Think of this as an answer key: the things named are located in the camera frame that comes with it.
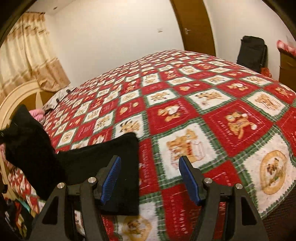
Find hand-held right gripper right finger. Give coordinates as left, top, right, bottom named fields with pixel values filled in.
left=179, top=156, right=270, bottom=241

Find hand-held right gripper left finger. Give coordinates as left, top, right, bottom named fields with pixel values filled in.
left=28, top=155, right=122, bottom=241

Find black pants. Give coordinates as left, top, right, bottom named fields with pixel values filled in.
left=4, top=104, right=140, bottom=216

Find red checked bear print blanket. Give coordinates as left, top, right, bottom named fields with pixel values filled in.
left=5, top=49, right=296, bottom=241

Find grey patterned pillow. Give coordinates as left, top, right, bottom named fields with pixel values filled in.
left=43, top=87, right=75, bottom=114

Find folded pink quilt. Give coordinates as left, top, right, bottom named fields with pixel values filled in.
left=30, top=109, right=45, bottom=122

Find dark brown bed base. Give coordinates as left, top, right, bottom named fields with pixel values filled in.
left=264, top=192, right=296, bottom=241

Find pile of mixed clothes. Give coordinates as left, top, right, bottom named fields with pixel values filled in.
left=0, top=185, right=44, bottom=241

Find cream and brown bed headboard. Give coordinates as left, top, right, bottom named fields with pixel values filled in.
left=0, top=80, right=58, bottom=130

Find black folding chair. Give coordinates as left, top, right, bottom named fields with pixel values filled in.
left=236, top=35, right=268, bottom=72

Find brown wooden cabinet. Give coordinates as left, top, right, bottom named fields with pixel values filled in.
left=279, top=50, right=296, bottom=87

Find beige patterned curtain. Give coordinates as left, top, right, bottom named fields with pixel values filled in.
left=0, top=11, right=71, bottom=100

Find brown wooden door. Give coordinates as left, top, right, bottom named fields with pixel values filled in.
left=170, top=0, right=216, bottom=57

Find red and white checked cloth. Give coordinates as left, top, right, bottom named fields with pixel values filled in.
left=276, top=40, right=296, bottom=57

